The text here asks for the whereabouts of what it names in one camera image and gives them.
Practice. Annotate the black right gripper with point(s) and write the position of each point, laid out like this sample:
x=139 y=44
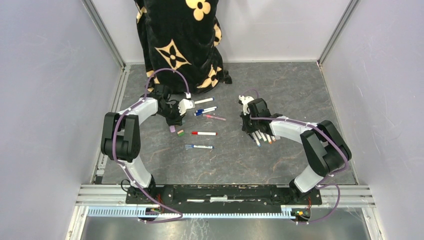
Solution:
x=247 y=129

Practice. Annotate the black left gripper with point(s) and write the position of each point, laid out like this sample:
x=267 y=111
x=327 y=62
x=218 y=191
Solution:
x=177 y=119

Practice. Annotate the pink highlighter cap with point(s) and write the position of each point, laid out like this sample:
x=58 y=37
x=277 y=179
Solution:
x=172 y=129

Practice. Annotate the orange capped white marker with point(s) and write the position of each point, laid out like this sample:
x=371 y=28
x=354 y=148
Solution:
x=268 y=137

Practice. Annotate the dark blue capped marker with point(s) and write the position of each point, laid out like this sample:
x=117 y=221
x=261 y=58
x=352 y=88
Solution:
x=205 y=110
x=203 y=113

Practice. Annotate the pink gel pen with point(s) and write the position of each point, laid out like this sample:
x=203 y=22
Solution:
x=214 y=117

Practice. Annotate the light blue capped white marker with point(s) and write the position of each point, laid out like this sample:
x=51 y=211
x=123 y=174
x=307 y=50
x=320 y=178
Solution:
x=206 y=100

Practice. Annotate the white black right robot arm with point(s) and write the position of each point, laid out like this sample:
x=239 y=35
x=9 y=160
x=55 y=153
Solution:
x=326 y=151

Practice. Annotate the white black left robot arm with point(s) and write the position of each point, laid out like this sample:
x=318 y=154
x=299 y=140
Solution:
x=121 y=137

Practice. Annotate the clear blue ballpoint pen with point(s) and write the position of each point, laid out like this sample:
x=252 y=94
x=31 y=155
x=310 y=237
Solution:
x=195 y=146

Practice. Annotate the red capped white marker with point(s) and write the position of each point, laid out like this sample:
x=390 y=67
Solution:
x=203 y=133

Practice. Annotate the black floral blanket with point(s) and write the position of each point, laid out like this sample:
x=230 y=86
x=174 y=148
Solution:
x=179 y=40

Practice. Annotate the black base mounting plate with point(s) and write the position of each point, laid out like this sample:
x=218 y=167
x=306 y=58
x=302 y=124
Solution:
x=220 y=199

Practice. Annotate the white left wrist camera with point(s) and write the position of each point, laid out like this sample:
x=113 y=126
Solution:
x=184 y=105

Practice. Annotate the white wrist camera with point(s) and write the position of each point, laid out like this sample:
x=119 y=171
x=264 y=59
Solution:
x=243 y=101
x=184 y=105

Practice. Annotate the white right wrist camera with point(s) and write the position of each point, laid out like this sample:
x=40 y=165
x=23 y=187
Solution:
x=243 y=101

